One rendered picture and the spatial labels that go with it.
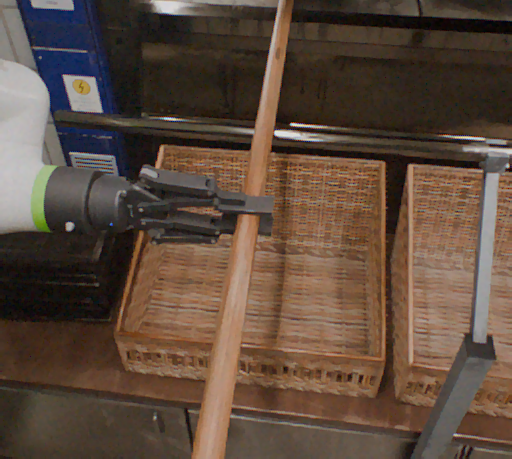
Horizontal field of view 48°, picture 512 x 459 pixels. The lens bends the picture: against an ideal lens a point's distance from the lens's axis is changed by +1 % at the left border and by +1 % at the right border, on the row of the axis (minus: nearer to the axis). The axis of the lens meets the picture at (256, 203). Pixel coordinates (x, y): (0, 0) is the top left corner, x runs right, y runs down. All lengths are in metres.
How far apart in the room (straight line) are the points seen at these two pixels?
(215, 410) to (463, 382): 0.54
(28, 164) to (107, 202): 0.13
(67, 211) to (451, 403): 0.71
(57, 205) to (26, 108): 0.14
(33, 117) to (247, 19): 0.57
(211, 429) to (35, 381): 0.86
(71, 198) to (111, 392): 0.66
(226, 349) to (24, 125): 0.41
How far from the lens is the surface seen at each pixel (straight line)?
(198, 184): 0.74
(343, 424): 1.30
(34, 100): 0.84
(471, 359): 0.98
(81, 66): 1.39
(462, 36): 1.28
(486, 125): 1.39
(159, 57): 1.37
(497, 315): 1.51
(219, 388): 0.61
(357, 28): 1.25
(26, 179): 0.81
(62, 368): 1.40
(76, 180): 0.79
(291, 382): 1.29
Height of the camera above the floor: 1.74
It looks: 44 degrees down
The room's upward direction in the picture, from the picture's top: straight up
